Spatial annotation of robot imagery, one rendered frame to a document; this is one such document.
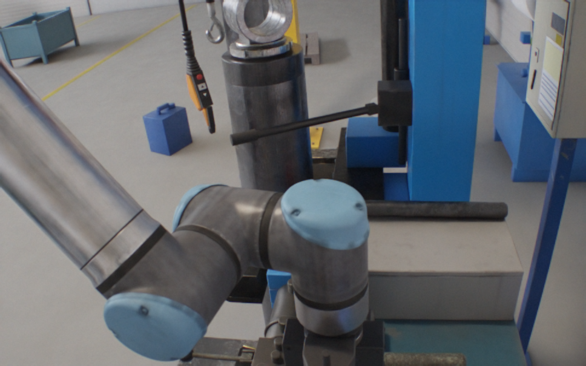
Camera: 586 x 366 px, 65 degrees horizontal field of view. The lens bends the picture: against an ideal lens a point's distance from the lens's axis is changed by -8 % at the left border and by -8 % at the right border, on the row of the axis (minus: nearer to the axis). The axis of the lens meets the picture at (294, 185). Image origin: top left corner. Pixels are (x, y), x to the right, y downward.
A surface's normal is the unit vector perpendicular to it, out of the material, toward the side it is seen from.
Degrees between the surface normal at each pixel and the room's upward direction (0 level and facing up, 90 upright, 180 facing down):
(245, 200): 12
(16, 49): 90
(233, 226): 43
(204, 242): 23
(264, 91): 90
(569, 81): 90
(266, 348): 0
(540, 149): 90
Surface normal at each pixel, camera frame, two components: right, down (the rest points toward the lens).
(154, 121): -0.54, 0.47
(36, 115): 0.67, -0.48
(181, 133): 0.84, 0.21
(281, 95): 0.40, 0.43
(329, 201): 0.00, -0.85
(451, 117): -0.15, 0.51
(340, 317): 0.15, 0.50
